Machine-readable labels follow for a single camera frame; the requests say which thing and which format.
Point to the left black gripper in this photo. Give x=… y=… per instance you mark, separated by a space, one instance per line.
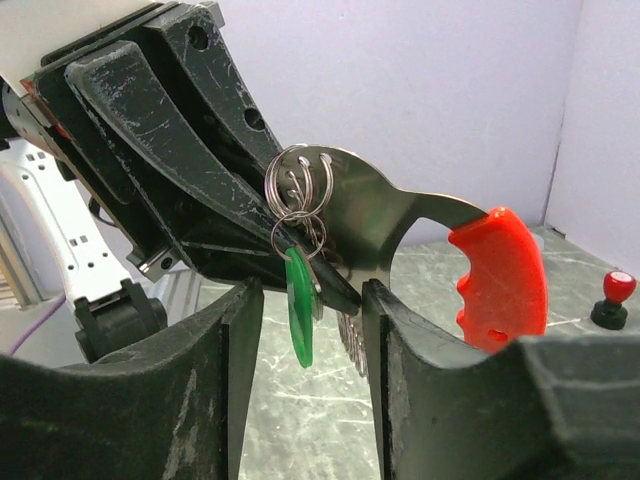
x=175 y=160

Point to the green capped silver key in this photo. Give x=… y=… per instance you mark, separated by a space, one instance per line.
x=304 y=304

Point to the red handled metal keyring holder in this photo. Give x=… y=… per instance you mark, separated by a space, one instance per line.
x=355 y=218

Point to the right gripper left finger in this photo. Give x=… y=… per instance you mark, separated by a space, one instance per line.
x=172 y=406

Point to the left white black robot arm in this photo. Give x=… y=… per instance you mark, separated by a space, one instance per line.
x=112 y=311

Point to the red black stamp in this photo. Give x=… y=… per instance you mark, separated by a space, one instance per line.
x=609 y=313

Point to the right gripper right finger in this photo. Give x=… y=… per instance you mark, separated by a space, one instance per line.
x=551 y=407

